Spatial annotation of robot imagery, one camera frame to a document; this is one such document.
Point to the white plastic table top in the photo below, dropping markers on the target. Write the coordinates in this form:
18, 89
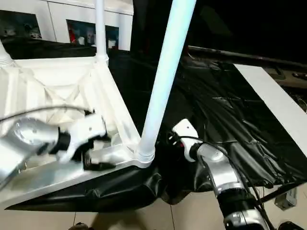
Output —
48, 79

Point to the white plastic table leg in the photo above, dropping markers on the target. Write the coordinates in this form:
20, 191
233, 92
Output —
100, 28
168, 60
4, 56

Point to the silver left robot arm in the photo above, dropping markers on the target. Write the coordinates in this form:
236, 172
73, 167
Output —
26, 143

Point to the black plastic mat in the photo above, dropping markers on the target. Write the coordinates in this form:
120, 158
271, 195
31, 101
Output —
227, 119

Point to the small white cup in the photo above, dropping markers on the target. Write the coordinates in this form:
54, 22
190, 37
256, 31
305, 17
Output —
111, 44
81, 41

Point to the clear plastic container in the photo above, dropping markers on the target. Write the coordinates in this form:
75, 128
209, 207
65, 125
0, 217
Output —
90, 39

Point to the red item in cabinet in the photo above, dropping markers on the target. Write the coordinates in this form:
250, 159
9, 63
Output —
71, 36

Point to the white board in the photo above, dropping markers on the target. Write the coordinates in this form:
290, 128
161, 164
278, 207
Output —
271, 91

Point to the black stand bar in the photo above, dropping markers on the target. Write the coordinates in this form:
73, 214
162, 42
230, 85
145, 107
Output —
280, 192

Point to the grey power supply box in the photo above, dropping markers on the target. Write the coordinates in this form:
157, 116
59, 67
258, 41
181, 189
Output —
286, 198

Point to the white cabinet with glass doors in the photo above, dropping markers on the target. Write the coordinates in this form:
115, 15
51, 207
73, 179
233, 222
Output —
55, 14

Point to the dark cabinet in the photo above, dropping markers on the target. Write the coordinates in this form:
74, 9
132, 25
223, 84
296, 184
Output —
239, 21

